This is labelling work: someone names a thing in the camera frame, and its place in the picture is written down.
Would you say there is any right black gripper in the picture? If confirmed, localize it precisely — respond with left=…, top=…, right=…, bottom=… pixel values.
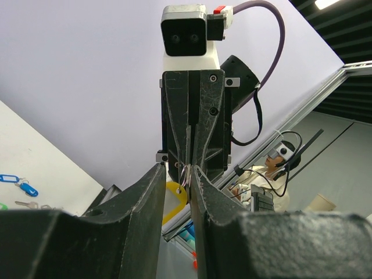
left=160, top=70, right=232, bottom=182

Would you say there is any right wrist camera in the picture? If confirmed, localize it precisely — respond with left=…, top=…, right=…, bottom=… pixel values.
left=160, top=4, right=234, bottom=71

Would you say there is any person in white shirt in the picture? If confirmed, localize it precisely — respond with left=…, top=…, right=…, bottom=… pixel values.
left=229, top=138, right=302, bottom=212

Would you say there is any solid blue key tag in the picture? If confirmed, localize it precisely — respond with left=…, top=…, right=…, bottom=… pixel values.
left=19, top=182, right=39, bottom=197

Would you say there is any loose silver key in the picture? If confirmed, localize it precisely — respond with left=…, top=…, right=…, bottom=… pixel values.
left=15, top=201, right=39, bottom=209

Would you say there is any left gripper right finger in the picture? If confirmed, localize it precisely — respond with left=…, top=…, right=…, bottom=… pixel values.
left=190, top=166, right=371, bottom=278

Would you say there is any blue key tag with window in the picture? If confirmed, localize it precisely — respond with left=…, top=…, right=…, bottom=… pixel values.
left=0, top=174, right=20, bottom=184

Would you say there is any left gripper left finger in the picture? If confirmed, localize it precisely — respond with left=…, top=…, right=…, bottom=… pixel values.
left=1, top=163, right=166, bottom=278

